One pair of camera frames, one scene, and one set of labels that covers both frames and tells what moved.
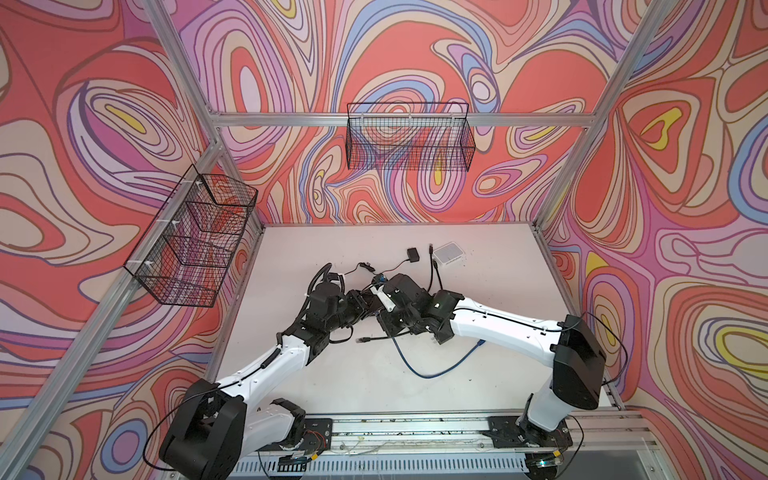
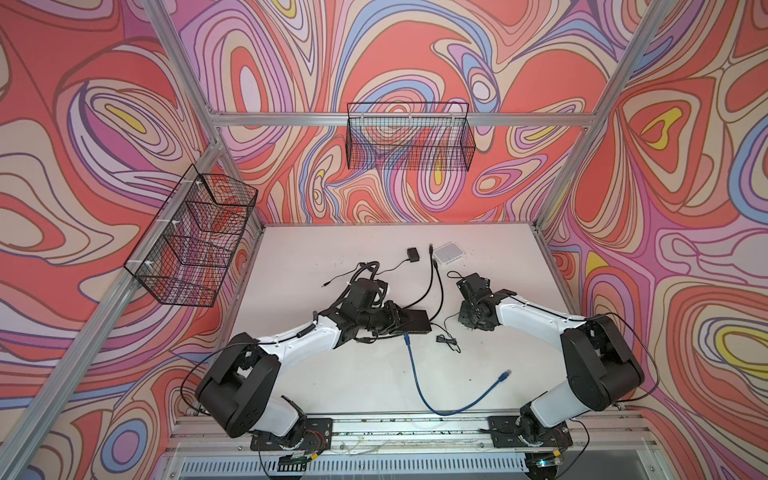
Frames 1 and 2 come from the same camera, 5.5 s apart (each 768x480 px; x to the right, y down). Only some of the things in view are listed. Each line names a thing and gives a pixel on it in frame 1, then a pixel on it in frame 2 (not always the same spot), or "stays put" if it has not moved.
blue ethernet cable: (382, 279) to (422, 398)
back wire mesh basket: (409, 136) stays put
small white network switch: (448, 254) stays put
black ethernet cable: (433, 262) stays put
